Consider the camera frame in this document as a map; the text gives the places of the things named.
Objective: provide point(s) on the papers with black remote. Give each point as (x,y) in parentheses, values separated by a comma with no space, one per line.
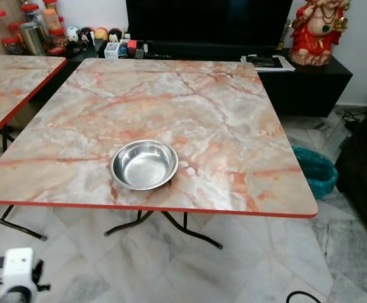
(266,62)

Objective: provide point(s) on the red gold statue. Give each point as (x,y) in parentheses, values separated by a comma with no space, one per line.
(319,35)

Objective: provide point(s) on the black television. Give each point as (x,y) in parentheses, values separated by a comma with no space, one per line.
(208,20)

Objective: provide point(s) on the dark sofa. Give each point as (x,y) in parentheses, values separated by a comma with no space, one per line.
(366,164)

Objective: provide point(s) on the orange ball toy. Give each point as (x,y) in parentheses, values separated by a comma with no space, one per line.
(101,33)

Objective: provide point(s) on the black tv console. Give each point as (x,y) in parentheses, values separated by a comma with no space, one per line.
(309,88)

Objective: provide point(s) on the teal waste bin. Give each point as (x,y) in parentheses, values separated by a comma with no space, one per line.
(316,172)

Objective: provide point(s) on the large steel bowl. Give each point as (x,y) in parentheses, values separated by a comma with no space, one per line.
(144,164)

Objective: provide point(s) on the black metal table legs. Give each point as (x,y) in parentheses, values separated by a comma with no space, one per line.
(192,230)
(19,227)

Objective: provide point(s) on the small white box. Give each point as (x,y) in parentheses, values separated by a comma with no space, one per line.
(111,51)

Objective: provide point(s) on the red lid plastic jar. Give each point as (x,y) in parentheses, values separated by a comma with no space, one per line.
(50,16)
(30,14)

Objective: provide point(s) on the steel canister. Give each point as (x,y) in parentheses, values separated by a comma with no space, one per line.
(31,39)

